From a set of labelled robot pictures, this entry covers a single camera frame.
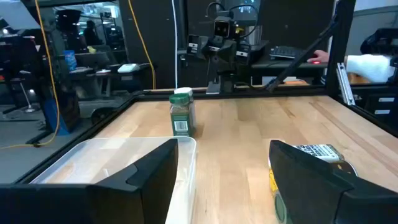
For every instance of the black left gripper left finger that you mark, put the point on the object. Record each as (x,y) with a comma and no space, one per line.
(149,186)

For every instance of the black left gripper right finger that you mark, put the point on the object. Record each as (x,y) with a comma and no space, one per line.
(304,186)

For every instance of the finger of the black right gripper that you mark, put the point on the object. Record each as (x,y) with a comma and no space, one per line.
(227,56)
(208,48)

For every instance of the yellow lid spice jar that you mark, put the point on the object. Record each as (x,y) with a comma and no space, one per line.
(273,183)

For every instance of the green label spice jar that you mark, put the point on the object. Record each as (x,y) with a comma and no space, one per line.
(280,210)

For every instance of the white label spice jar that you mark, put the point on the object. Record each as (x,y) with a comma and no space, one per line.
(320,152)

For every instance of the person's forearm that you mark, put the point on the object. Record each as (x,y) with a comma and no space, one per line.
(370,67)

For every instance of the white lid spice jar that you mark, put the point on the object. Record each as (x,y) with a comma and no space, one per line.
(183,90)

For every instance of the dark office desk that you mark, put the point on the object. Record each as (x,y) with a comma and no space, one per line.
(280,64)

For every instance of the frosted plastic bin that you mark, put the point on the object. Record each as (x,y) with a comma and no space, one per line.
(102,155)

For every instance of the black keyboard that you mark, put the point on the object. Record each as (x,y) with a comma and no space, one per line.
(286,52)

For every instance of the white desktop device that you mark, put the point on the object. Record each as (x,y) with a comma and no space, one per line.
(128,68)

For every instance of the green lid spice jar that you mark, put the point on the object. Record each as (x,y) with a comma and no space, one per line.
(181,118)

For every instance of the red computer mouse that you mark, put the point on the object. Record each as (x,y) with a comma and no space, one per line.
(316,62)

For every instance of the person's hand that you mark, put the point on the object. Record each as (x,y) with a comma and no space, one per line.
(321,56)

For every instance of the background work table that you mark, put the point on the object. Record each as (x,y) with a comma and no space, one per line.
(102,74)

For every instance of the person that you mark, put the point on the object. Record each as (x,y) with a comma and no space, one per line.
(90,34)

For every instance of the dark drawer cabinet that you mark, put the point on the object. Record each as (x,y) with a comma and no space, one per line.
(385,107)

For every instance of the blue base block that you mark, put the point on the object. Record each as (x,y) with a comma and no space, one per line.
(56,121)

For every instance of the blue packet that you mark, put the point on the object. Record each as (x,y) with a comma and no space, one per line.
(70,59)

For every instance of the stool with round base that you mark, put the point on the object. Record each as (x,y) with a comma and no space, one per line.
(30,109)

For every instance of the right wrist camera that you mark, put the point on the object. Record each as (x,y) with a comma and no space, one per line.
(223,28)

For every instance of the black table frame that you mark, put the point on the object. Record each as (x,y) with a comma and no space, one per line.
(155,95)

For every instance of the silver aluminium bracket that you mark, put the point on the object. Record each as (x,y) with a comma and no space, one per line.
(345,84)

